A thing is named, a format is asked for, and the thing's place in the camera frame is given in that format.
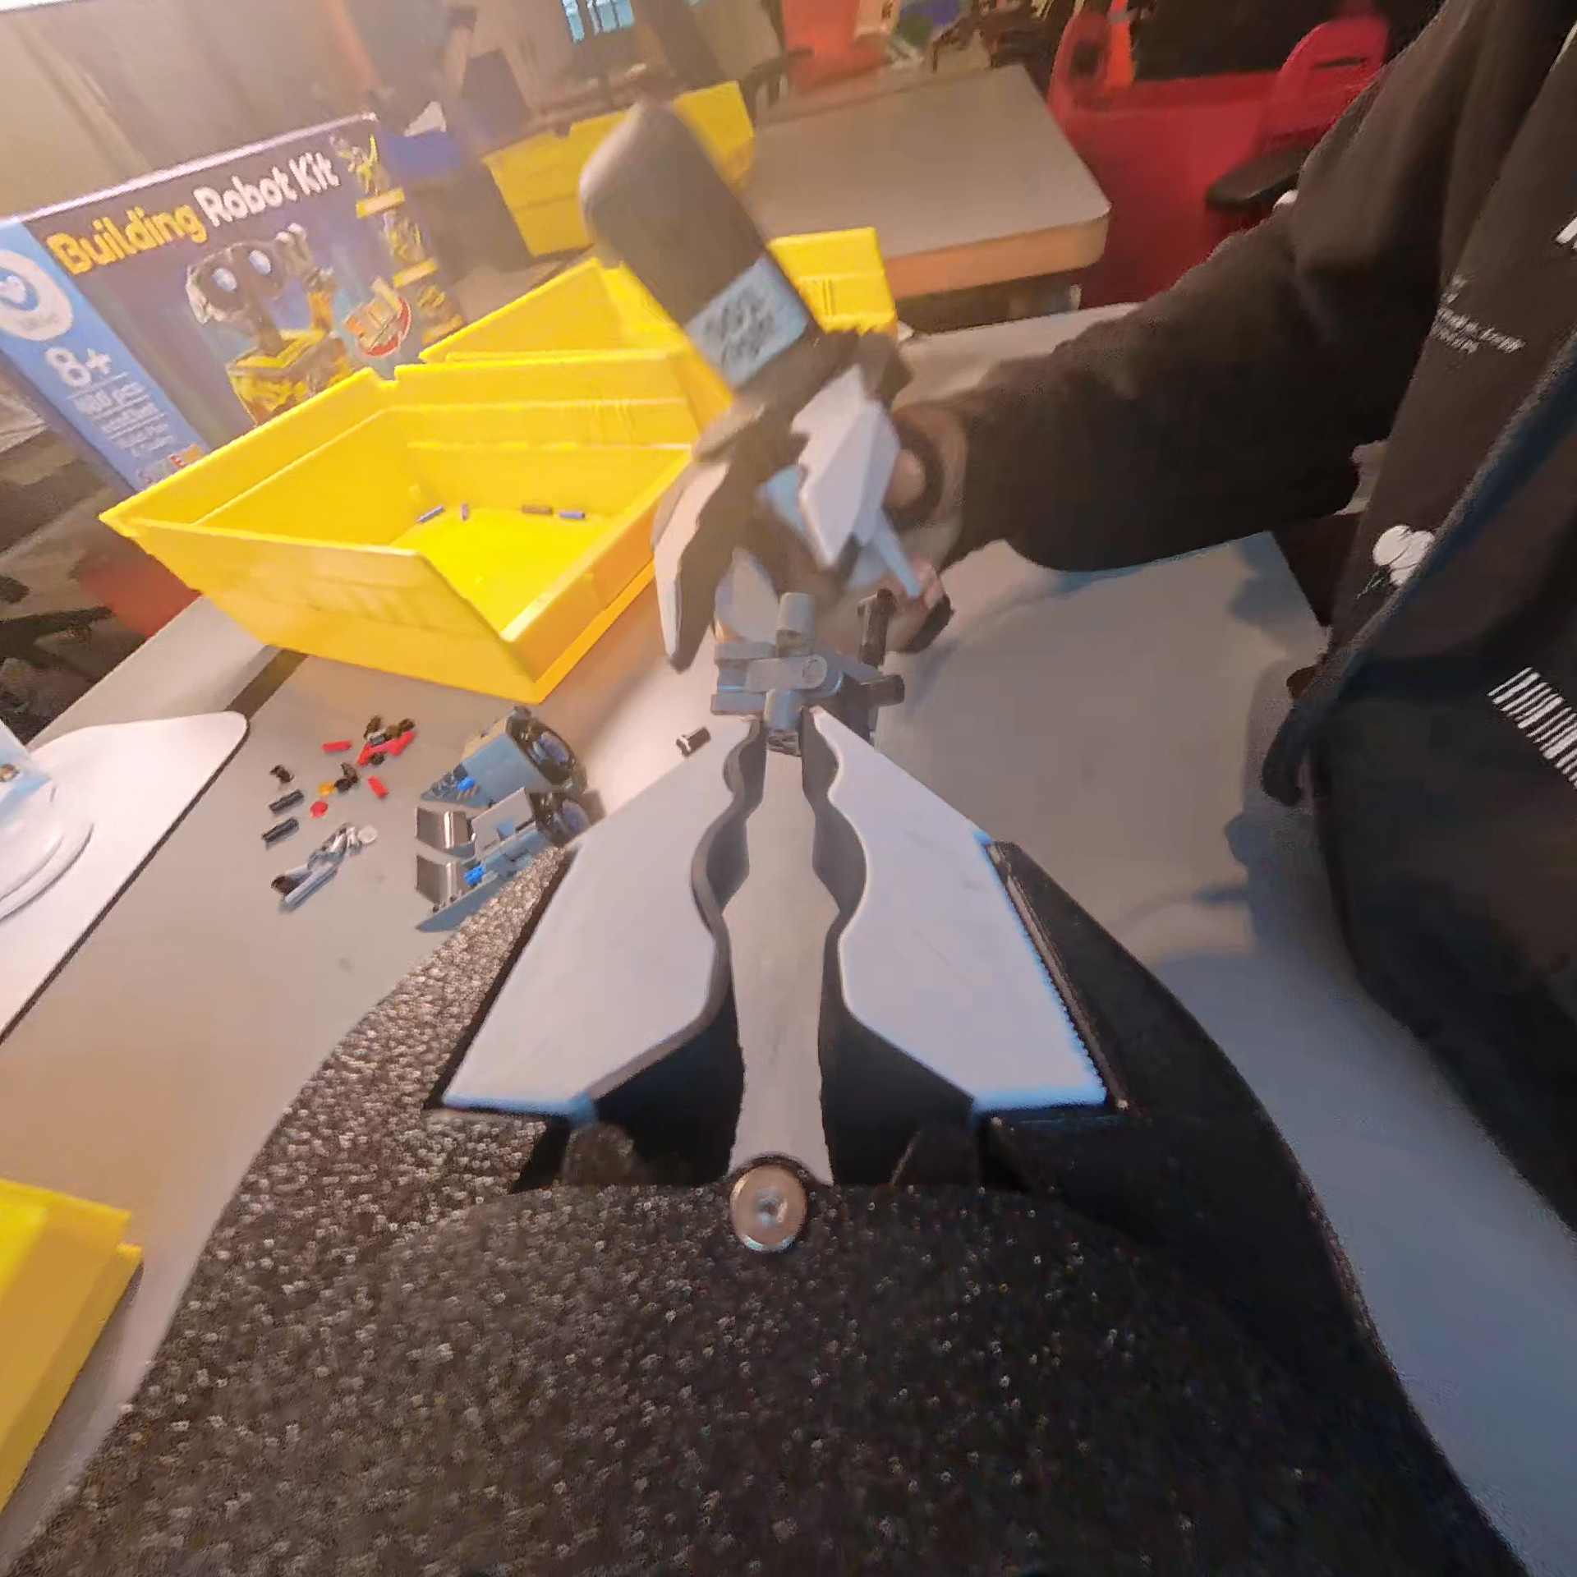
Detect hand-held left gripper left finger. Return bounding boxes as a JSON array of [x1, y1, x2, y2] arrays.
[[440, 718, 765, 1186]]

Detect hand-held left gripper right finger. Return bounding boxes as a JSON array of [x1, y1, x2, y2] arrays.
[[801, 712, 1105, 1182]]

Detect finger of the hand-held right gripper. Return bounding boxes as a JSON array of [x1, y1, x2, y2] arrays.
[[649, 472, 743, 677], [786, 369, 900, 572]]

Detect black brick assembly coloured pins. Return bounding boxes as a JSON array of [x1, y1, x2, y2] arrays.
[[709, 589, 908, 757]]

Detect small brick parts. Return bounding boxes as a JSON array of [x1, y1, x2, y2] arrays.
[[258, 714, 418, 915]]

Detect grey desk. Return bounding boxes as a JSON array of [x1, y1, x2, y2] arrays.
[[0, 296, 1577, 1577]]

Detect person's right hand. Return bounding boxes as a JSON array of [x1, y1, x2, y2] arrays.
[[883, 403, 977, 658]]

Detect grey twin engine brick model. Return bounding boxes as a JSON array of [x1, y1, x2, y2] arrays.
[[410, 709, 607, 934]]

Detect red chair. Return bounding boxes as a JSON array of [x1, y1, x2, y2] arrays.
[[778, 0, 893, 91]]

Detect wooden edged table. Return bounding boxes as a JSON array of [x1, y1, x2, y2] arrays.
[[735, 59, 1112, 307]]

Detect large red armchair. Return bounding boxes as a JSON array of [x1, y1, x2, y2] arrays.
[[1043, 0, 1396, 313]]

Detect printed toy box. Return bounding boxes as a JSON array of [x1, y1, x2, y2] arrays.
[[0, 112, 465, 491]]

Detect person's black hoodie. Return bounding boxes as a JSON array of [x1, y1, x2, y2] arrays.
[[1255, 0, 1577, 1240]]

